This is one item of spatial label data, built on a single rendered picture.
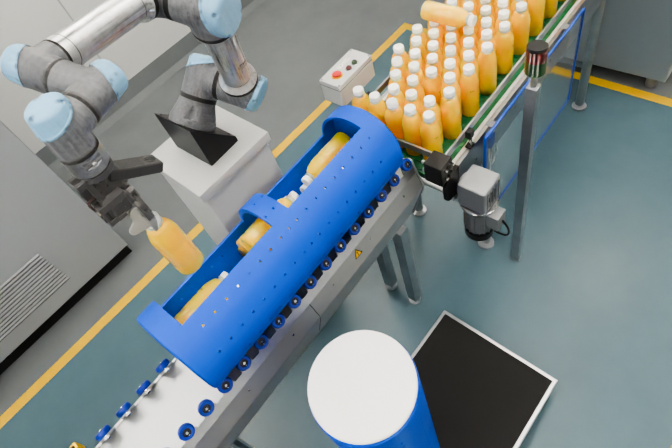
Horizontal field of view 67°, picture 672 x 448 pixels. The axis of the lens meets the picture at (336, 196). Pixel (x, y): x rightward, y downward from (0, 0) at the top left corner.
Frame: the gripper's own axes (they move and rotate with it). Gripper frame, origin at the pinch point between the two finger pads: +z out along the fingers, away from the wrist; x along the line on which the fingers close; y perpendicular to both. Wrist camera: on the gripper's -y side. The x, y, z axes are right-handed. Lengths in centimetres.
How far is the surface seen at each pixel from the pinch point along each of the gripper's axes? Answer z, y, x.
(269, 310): 38.5, -6.8, 15.4
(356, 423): 45, 1, 50
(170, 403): 58, 27, 0
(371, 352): 44, -15, 43
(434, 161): 46, -79, 21
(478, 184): 59, -87, 32
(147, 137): 149, -73, -224
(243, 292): 29.7, -4.9, 11.2
